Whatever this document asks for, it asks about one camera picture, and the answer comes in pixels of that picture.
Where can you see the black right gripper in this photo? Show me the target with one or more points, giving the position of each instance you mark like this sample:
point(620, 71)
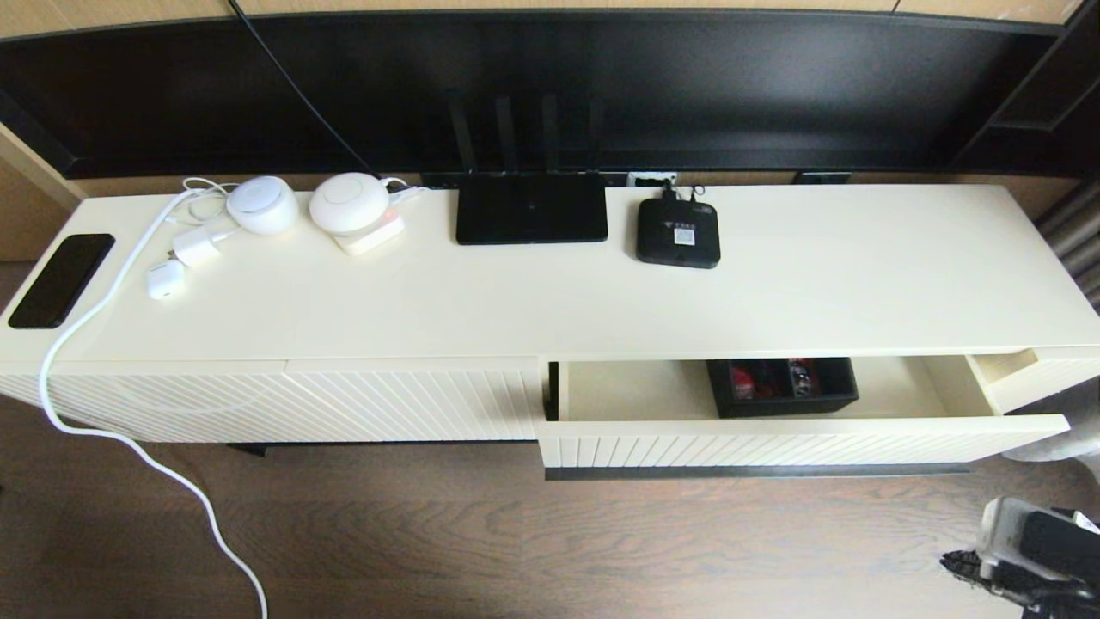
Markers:
point(1057, 603)

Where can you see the black compartment organizer box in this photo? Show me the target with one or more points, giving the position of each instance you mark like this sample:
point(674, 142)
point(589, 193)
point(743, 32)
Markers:
point(782, 407)

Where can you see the cream drawer with ribbed front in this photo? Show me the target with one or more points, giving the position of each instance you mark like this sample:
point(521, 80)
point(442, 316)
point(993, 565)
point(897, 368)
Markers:
point(687, 443)

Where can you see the cream tv cabinet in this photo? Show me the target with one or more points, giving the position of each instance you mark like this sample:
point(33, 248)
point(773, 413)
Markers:
point(430, 301)

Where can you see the grey upholstered seat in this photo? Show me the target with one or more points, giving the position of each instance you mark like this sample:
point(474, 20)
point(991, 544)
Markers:
point(1074, 438)

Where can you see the red snack packet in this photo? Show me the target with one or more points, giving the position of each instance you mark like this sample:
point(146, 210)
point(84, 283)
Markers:
point(743, 383)
point(799, 378)

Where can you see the grey curtain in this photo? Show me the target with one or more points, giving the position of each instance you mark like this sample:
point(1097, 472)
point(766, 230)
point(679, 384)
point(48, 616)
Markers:
point(1078, 249)

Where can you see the black set-top box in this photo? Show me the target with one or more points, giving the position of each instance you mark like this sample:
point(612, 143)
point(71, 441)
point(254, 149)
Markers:
point(666, 245)

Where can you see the black flat television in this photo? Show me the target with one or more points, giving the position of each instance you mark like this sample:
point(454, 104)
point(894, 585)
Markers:
point(687, 86)

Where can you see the black router with antennas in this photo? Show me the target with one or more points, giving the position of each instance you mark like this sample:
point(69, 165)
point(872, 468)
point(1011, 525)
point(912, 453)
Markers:
point(531, 211)

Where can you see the cream square base box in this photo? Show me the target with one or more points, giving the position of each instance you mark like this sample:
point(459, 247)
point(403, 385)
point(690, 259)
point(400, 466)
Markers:
point(376, 243)

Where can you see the white dome shaped device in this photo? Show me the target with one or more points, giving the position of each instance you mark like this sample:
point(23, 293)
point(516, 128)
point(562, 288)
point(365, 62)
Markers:
point(349, 202)

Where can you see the white round smart speaker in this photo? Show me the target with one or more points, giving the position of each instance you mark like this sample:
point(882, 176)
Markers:
point(263, 209)

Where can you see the white charger adapter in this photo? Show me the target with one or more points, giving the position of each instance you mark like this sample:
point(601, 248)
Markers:
point(198, 247)

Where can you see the small white charger cube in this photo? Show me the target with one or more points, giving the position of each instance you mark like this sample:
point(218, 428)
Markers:
point(166, 279)

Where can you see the black smartphone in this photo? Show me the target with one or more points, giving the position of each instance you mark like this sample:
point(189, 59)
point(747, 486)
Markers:
point(62, 279)

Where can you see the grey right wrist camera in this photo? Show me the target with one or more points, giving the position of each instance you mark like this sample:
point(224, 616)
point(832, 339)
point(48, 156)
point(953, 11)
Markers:
point(1001, 533)

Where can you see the black wall shelf unit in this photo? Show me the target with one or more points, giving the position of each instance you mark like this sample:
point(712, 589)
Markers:
point(1074, 137)

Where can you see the white wall socket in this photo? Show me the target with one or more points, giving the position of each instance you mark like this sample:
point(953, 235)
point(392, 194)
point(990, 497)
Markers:
point(640, 180)

